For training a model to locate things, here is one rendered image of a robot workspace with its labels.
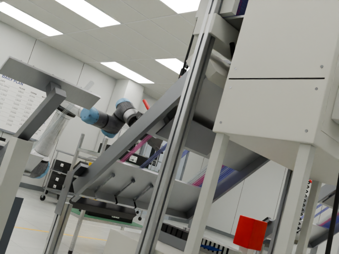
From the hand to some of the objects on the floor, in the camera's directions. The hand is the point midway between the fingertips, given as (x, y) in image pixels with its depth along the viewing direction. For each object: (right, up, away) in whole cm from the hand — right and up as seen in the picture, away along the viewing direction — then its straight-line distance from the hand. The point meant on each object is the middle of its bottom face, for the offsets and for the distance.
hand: (150, 150), depth 167 cm
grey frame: (-8, -94, -14) cm, 95 cm away
